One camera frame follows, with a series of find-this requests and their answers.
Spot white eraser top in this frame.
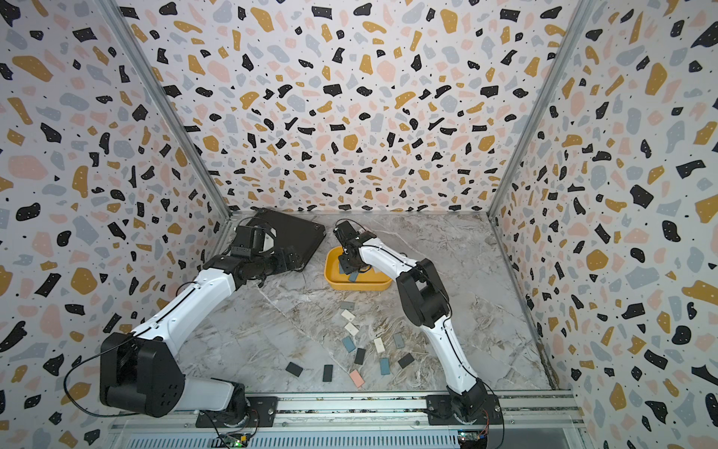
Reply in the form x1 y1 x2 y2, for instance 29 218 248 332
341 310 355 322

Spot white eraser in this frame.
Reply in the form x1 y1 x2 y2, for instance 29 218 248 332
373 338 385 354
345 323 359 336
341 310 355 322

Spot teal eraser low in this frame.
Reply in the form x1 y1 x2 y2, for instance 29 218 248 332
342 337 356 353

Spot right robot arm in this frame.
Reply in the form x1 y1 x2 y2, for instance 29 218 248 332
333 219 488 424

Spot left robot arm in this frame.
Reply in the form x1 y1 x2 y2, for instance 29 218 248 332
99 226 313 427

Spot yellow storage box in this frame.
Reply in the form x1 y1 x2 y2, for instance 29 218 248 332
325 247 394 292

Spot black eraser right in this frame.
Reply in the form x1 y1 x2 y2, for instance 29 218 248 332
398 354 414 369

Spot black eraser bottom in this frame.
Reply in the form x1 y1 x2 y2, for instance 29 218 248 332
323 365 333 383

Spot pink eraser bottom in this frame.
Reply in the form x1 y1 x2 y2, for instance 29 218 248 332
350 370 365 388

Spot black eraser far left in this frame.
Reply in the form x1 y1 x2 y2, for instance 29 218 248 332
285 362 304 377

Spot black flat case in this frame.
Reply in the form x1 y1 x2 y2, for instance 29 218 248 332
240 208 326 271

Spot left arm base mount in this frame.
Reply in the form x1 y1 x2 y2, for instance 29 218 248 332
194 396 279 431

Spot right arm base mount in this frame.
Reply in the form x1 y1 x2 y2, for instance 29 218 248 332
426 395 504 426

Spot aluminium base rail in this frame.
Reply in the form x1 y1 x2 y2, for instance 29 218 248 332
106 390 592 448

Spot left aluminium corner post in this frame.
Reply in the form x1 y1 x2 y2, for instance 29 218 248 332
98 1 231 218

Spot aluminium corner post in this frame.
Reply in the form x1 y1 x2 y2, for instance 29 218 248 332
98 1 231 218
486 0 596 219

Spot right aluminium corner post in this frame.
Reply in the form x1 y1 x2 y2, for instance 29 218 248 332
486 0 596 219

